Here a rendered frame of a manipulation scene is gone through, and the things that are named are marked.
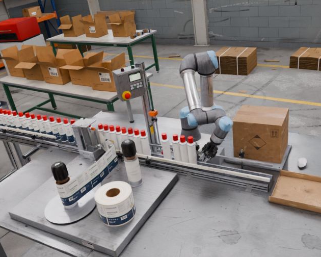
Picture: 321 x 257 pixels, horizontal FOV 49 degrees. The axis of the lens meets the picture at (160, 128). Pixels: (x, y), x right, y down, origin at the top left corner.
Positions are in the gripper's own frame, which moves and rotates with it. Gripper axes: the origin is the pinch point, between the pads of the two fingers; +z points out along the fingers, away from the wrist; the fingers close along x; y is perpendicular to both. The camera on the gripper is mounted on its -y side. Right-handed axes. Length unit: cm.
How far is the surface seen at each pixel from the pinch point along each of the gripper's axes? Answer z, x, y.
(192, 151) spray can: -2.3, -8.5, 2.1
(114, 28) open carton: 159, -275, -340
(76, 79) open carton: 118, -187, -126
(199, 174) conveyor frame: 7.5, 2.6, 5.8
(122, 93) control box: -9, -66, 1
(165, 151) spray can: 9.9, -23.9, 3.0
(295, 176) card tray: -18, 50, -12
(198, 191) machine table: 7.7, 8.1, 17.8
